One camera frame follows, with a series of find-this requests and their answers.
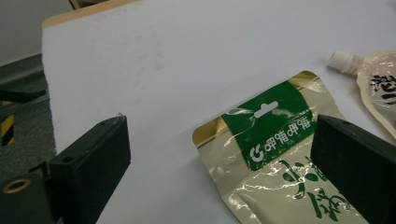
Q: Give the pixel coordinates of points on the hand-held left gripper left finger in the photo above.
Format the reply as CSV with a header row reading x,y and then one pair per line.
x,y
93,155

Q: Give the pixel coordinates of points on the white table cover sheet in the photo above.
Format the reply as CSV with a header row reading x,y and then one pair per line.
x,y
155,62

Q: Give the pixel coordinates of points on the beige spouted pouch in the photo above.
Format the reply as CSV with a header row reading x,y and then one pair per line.
x,y
376,81

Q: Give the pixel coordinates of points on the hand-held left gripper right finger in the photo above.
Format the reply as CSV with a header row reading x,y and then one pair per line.
x,y
355,161

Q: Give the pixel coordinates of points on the green and gold pouch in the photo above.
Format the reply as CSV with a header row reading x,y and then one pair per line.
x,y
271,130

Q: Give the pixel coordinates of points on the light wooden table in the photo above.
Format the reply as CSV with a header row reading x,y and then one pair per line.
x,y
77,12

